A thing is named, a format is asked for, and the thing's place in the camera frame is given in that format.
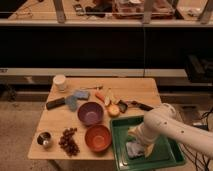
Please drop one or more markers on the yellow orange fruit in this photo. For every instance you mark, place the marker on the yellow orange fruit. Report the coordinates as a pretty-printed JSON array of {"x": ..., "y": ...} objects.
[{"x": 113, "y": 110}]

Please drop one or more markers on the white cup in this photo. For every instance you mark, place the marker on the white cup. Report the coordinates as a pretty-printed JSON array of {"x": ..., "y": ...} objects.
[{"x": 60, "y": 82}]

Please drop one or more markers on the orange carrot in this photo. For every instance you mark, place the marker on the orange carrot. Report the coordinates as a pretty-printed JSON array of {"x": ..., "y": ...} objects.
[{"x": 100, "y": 96}]

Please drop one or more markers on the grey towel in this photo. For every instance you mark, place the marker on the grey towel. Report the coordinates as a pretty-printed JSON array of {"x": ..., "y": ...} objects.
[{"x": 134, "y": 149}]

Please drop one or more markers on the black rectangular block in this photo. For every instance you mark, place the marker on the black rectangular block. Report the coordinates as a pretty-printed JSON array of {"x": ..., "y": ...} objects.
[{"x": 55, "y": 103}]

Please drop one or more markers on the black handled tool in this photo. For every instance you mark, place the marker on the black handled tool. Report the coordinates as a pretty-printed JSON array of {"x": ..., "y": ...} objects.
[{"x": 125, "y": 105}]

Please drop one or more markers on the green plastic tray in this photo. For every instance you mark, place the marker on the green plastic tray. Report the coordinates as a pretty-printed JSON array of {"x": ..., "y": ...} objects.
[{"x": 166, "y": 152}]

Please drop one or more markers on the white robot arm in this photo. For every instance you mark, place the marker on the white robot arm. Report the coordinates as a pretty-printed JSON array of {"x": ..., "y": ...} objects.
[{"x": 161, "y": 121}]

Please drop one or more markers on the blue sponge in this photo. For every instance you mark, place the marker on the blue sponge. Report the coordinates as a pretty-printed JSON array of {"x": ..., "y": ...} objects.
[{"x": 81, "y": 95}]

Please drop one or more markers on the purple bowl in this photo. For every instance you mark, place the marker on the purple bowl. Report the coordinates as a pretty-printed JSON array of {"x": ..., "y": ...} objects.
[{"x": 90, "y": 113}]

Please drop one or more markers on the red bowl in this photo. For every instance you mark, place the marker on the red bowl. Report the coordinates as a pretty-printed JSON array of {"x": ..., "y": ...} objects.
[{"x": 98, "y": 138}]

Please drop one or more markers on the bunch of dark grapes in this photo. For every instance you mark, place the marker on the bunch of dark grapes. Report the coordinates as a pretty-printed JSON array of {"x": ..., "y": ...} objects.
[{"x": 67, "y": 142}]

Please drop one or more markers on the wooden table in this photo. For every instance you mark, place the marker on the wooden table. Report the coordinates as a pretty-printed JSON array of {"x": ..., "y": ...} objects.
[{"x": 55, "y": 121}]

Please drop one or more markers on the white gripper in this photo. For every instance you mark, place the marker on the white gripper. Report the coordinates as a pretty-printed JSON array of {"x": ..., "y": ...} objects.
[{"x": 140, "y": 133}]

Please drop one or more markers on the small metal cup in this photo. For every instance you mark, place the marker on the small metal cup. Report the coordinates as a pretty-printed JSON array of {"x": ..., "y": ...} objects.
[{"x": 44, "y": 139}]

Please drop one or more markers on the black box at right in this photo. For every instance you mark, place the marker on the black box at right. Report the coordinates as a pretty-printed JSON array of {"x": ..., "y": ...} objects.
[{"x": 199, "y": 70}]

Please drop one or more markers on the apple slice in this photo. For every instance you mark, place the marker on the apple slice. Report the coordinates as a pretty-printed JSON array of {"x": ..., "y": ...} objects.
[{"x": 107, "y": 101}]

